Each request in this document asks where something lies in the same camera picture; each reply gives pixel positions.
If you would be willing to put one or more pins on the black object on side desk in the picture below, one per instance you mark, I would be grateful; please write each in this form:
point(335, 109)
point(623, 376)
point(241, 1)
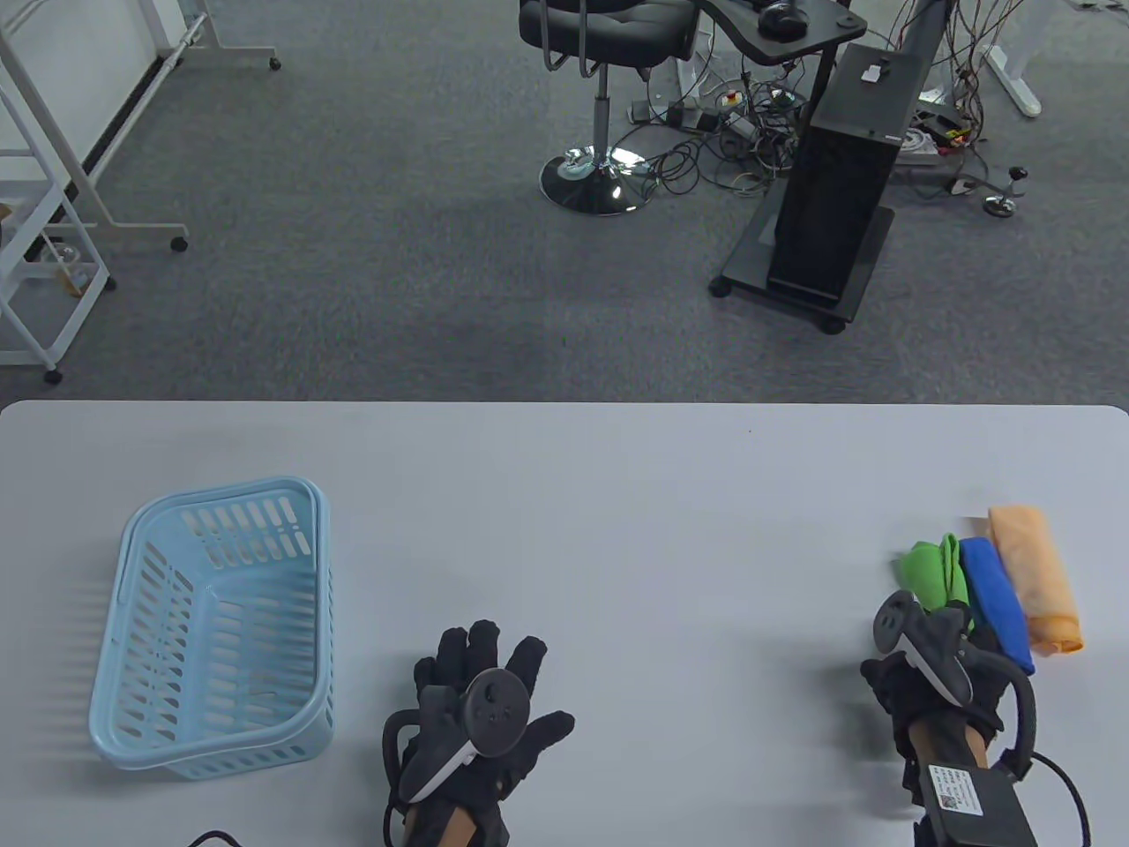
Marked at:
point(781, 18)

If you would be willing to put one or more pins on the black hand controller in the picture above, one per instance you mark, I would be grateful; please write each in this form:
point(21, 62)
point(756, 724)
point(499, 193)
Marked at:
point(498, 710)
point(895, 618)

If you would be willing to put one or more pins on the black swivel chair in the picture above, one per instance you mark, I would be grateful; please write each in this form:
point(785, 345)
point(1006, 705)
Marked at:
point(609, 22)

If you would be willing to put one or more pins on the black computer tower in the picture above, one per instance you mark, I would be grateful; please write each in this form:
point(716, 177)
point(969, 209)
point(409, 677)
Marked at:
point(838, 203)

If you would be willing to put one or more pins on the green rectangular towel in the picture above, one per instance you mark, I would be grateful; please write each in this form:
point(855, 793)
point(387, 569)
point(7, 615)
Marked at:
point(935, 573)

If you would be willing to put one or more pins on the white metal rack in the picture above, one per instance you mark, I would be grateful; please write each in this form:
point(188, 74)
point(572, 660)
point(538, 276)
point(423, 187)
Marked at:
point(26, 238)

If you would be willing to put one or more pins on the orange rectangular towel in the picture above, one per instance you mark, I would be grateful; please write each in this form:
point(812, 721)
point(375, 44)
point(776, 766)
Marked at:
point(1041, 573)

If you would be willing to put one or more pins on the white desk leg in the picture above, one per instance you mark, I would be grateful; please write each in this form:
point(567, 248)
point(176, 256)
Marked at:
point(1014, 84)

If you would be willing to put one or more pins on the round white floor device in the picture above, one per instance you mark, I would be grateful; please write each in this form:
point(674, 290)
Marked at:
point(917, 146)

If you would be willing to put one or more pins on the person's right forearm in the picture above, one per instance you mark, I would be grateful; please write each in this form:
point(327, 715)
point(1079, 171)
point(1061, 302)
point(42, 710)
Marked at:
point(948, 745)

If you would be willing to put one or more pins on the black rolling base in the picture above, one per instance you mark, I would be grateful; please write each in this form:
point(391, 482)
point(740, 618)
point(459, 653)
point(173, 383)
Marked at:
point(750, 256)

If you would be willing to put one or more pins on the person's left hand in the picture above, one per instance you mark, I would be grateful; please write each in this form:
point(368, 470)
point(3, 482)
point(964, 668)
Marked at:
point(481, 648)

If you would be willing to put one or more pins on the blue rectangular towel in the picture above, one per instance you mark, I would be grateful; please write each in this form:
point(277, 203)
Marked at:
point(997, 591)

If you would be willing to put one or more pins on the black left hand controller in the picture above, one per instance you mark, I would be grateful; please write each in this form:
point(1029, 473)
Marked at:
point(498, 710)

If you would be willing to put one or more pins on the person's right hand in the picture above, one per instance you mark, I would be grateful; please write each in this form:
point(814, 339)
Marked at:
point(988, 688)

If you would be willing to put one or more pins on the black slanted post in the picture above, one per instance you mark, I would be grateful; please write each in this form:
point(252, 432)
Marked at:
point(917, 26)

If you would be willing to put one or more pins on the small black side desk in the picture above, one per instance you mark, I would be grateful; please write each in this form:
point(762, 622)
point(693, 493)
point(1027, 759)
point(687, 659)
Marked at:
point(811, 40)

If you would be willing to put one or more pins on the chrome stand foot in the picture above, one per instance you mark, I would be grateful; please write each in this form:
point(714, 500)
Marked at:
point(999, 207)

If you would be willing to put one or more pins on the black right hand controller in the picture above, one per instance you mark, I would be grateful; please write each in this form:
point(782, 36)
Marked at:
point(895, 618)

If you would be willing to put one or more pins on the person's left forearm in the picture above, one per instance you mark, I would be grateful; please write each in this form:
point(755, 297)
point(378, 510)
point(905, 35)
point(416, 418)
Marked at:
point(450, 825)

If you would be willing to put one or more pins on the white rolling whiteboard stand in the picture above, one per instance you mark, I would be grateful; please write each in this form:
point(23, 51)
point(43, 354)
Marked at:
point(53, 79)

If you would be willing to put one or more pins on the light blue plastic basket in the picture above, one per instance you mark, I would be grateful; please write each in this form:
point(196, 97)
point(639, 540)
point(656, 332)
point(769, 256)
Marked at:
point(132, 706)

